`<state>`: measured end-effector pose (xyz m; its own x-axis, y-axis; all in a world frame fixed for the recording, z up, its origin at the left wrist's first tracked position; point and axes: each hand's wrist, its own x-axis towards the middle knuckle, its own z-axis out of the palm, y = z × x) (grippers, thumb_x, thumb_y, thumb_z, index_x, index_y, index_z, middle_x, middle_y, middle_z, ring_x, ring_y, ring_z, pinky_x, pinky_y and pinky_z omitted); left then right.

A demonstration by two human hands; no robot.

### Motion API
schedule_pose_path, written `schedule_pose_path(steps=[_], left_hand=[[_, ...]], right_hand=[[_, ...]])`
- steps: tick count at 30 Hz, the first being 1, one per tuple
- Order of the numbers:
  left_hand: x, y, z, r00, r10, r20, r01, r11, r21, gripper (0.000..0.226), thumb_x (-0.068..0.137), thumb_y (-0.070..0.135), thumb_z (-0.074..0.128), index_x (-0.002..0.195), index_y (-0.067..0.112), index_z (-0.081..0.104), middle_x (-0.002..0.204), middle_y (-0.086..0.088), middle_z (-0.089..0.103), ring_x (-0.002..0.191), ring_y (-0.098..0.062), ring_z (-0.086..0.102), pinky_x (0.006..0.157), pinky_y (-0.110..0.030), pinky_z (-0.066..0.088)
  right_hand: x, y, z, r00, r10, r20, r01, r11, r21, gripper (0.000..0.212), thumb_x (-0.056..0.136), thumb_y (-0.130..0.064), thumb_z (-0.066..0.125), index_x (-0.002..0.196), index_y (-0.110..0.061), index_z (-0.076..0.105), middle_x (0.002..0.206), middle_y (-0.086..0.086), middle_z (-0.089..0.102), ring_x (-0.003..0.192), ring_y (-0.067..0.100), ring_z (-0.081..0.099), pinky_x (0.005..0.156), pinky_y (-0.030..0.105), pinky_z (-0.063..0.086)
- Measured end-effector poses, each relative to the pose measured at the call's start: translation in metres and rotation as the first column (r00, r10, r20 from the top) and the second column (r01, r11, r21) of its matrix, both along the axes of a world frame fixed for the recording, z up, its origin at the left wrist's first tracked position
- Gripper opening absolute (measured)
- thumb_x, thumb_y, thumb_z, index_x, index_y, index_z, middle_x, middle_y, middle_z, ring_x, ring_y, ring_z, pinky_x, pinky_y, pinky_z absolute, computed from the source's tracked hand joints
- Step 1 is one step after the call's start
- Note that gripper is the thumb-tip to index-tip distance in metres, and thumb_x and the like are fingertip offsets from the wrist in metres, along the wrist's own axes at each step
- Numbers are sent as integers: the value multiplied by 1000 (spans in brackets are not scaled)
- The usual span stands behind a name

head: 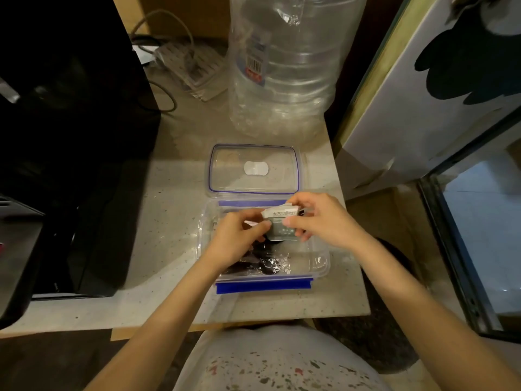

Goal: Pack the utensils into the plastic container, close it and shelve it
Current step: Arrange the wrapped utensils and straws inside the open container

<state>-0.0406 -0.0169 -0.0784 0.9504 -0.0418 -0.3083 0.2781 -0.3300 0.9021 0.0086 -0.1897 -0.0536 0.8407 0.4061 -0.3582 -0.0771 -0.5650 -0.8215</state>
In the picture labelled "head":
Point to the person's right hand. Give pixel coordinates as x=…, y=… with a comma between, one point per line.
x=325, y=221

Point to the person's left hand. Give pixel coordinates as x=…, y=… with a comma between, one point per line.
x=234, y=240

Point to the clear plastic container with blue clips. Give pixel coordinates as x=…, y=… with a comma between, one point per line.
x=264, y=285

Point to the clear plastic lid blue rim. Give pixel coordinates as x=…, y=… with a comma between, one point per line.
x=232, y=171

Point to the white cabinet with black print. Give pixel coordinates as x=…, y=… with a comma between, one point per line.
x=399, y=130

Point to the person's left forearm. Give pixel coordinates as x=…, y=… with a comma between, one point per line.
x=163, y=329

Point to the person's right forearm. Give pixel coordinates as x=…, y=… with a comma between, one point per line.
x=407, y=305

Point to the dark framed glass tank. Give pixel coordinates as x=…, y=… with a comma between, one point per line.
x=443, y=240

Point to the white speckled garment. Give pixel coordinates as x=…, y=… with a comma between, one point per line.
x=276, y=362

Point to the large clear water bottle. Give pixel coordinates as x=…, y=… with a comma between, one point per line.
x=293, y=77

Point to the white power strip with cable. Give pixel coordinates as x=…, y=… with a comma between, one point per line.
x=195, y=69

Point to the black glossy appliance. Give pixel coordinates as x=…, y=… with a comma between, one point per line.
x=73, y=158

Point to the white paper slip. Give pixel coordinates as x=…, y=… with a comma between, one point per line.
x=142, y=54

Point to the silver vented appliance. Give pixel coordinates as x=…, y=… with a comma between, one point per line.
x=16, y=272

